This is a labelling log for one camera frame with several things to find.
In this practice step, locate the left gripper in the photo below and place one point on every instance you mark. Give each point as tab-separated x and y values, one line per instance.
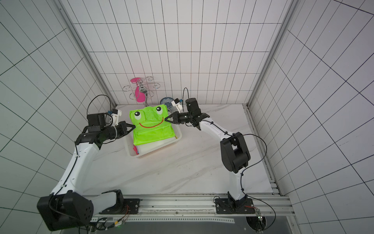
122	126

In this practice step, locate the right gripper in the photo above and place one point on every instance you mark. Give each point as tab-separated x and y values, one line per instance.
179	117

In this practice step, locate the green frog raincoat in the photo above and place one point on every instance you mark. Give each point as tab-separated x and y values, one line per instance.
150	125

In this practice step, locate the white plastic basket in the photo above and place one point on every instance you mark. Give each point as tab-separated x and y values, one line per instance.
128	142

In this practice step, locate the pink rabbit raincoat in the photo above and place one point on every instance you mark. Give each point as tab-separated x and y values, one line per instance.
135	149

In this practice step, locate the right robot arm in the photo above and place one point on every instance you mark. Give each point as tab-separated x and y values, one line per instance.
234	151

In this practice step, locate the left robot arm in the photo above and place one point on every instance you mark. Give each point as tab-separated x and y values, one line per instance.
66	207

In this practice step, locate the blue patterned bowl rear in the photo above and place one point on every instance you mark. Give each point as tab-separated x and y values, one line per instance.
167	101

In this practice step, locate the pink cup on stand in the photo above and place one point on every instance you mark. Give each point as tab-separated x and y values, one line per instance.
140	93

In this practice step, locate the silver cup holder stand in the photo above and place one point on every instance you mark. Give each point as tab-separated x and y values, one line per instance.
149	85

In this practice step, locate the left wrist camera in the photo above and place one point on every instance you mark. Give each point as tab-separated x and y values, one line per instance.
115	115

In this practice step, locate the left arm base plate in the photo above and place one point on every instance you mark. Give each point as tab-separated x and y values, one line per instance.
128	206

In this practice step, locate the aluminium mounting rail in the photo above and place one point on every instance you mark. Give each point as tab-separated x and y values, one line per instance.
160	208

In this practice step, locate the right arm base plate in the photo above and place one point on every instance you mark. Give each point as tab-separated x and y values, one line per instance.
229	207

